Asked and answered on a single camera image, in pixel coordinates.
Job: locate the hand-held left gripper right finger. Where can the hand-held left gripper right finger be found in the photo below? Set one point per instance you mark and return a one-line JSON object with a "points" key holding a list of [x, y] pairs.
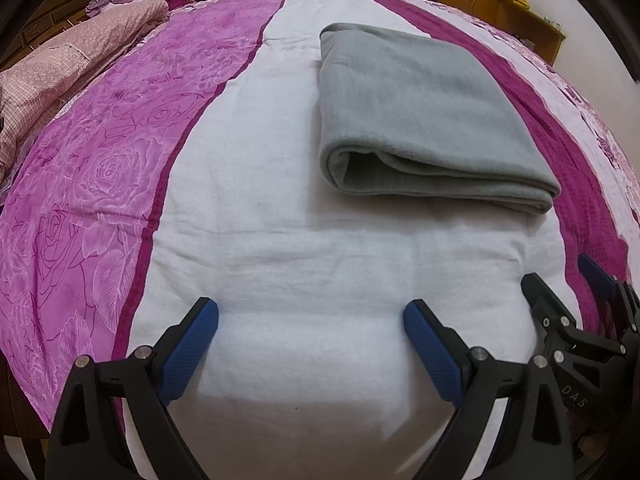
{"points": [[432, 355]]}

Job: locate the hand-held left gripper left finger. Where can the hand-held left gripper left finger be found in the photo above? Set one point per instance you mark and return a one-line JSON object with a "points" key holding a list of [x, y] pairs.
{"points": [[192, 350]]}

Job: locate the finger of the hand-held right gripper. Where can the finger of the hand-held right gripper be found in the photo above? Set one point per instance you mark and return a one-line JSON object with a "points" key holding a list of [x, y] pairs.
{"points": [[545, 305], [597, 275]]}

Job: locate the grey towel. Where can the grey towel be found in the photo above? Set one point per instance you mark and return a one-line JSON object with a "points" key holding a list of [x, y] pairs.
{"points": [[415, 105]]}

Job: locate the magenta floral bedspread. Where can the magenta floral bedspread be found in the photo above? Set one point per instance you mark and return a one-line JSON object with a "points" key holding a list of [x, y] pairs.
{"points": [[300, 260]]}

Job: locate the pink checked pillow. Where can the pink checked pillow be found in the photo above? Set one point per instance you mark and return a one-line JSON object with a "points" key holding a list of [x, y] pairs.
{"points": [[60, 55]]}

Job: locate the wooden headboard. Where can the wooden headboard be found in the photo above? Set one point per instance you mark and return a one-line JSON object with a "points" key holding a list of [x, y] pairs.
{"points": [[75, 2]]}

